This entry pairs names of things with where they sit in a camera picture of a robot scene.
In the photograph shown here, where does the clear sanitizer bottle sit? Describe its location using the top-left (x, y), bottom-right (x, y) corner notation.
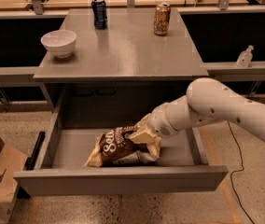
top-left (236, 45), bottom-right (254, 68)

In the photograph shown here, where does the gold soda can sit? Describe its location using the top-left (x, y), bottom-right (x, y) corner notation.
top-left (153, 2), bottom-right (171, 35)

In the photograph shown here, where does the blue soda can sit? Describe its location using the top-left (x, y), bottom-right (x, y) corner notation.
top-left (91, 0), bottom-right (107, 29)

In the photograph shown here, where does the black floor cable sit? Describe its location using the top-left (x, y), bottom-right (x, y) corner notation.
top-left (227, 120), bottom-right (257, 224)

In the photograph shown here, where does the brown chip bag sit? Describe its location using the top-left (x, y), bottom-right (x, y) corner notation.
top-left (85, 126), bottom-right (161, 167)

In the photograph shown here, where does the grey metal shelf rail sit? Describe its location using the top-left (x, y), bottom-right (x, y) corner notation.
top-left (203, 61), bottom-right (265, 81)

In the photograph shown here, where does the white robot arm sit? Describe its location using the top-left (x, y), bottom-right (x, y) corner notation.
top-left (130, 77), bottom-right (265, 144)

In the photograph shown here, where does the black drawer slide rail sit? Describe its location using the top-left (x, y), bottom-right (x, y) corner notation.
top-left (25, 131), bottom-right (46, 170)

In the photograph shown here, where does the white ceramic bowl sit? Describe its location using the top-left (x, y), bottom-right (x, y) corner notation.
top-left (41, 30), bottom-right (77, 58)

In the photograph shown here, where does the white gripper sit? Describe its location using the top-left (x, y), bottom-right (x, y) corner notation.
top-left (129, 103), bottom-right (174, 145)

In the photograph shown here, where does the grey open drawer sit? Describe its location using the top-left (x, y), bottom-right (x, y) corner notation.
top-left (13, 91), bottom-right (230, 198)

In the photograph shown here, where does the grey counter cabinet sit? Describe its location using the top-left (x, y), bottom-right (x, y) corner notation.
top-left (33, 8), bottom-right (210, 110)

